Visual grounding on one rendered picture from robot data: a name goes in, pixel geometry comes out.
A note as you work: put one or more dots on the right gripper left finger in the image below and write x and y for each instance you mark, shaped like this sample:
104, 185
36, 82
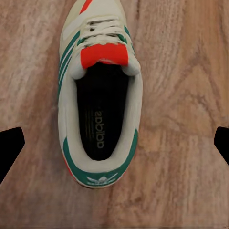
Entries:
11, 143

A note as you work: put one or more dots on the gym shoe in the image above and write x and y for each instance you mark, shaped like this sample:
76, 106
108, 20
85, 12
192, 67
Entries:
100, 93

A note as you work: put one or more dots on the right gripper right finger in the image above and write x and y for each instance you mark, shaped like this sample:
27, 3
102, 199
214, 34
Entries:
221, 141

